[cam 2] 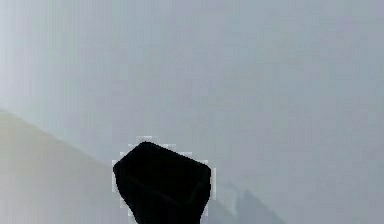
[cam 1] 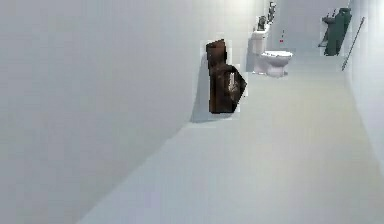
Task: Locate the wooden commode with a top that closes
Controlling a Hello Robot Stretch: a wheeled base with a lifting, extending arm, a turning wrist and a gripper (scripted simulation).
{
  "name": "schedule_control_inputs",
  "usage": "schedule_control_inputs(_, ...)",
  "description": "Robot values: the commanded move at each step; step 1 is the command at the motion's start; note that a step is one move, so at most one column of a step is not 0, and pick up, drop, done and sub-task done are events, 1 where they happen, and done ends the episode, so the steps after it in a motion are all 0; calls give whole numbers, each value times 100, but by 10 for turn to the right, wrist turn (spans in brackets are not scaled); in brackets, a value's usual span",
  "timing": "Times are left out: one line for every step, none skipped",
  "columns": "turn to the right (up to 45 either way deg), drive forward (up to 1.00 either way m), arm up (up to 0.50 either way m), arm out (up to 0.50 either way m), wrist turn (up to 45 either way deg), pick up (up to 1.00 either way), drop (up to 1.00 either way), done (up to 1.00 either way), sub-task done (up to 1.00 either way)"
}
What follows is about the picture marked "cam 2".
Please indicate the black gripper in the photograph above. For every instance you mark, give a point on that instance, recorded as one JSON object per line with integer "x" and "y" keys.
{"x": 162, "y": 180}

